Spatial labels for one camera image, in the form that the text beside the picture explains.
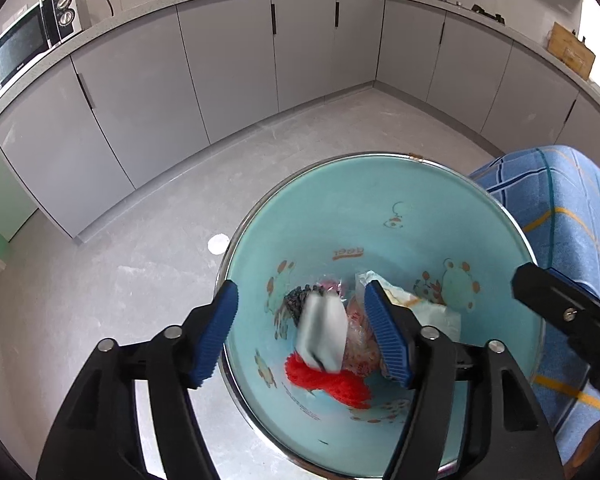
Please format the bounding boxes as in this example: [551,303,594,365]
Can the wooden cutting board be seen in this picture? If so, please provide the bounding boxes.
[546,22,597,81]

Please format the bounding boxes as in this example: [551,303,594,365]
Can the gas stove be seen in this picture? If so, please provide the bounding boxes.
[411,0,507,26]

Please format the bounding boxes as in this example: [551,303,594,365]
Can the white printed snack packet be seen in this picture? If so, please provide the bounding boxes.
[355,270,462,357]

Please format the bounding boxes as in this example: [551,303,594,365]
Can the large red foam net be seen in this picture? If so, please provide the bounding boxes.
[285,351,374,409]

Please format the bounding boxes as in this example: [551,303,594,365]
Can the white microwave oven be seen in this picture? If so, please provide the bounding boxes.
[0,0,92,106]

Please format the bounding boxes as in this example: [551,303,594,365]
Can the teal cartoon print bin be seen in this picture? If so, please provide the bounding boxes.
[215,152,548,480]

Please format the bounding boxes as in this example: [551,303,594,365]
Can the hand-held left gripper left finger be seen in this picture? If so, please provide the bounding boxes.
[36,280,239,480]

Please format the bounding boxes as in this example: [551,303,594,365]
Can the blue checked tablecloth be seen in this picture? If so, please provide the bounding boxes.
[467,145,600,480]

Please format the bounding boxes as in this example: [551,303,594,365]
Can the dark grey foam net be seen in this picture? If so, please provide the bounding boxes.
[283,285,322,322]

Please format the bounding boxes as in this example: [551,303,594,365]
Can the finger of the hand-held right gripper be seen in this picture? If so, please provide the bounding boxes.
[511,262,600,401]

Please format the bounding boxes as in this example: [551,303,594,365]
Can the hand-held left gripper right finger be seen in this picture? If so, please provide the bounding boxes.
[364,280,566,480]

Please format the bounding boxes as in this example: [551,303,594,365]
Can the pink wrapper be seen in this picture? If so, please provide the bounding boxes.
[319,280,349,302]

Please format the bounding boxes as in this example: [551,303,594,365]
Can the grey kitchen cabinets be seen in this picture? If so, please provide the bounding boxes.
[0,0,600,243]

